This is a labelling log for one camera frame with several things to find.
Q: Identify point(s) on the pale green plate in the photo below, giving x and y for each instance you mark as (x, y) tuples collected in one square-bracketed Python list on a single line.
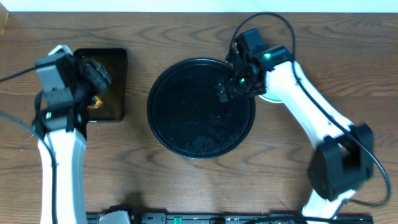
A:
[(270, 97)]

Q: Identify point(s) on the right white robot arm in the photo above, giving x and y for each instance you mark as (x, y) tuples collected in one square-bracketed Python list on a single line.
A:
[(338, 167)]

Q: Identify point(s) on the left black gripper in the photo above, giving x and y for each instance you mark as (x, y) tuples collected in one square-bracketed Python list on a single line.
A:
[(94, 78)]

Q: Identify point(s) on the orange and green sponge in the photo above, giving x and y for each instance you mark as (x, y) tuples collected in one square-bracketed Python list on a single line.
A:
[(96, 102)]

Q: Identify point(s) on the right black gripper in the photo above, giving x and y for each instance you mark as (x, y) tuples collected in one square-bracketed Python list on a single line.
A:
[(233, 92)]

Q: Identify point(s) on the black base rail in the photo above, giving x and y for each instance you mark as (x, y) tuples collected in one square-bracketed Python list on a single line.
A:
[(184, 218)]

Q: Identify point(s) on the round black serving tray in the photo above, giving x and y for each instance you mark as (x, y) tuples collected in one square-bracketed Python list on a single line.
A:
[(186, 115)]

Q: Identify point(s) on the black rectangular water tray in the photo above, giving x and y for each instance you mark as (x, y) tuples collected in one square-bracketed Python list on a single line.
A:
[(115, 62)]

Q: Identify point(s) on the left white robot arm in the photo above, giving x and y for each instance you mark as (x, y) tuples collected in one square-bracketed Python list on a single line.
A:
[(62, 154)]

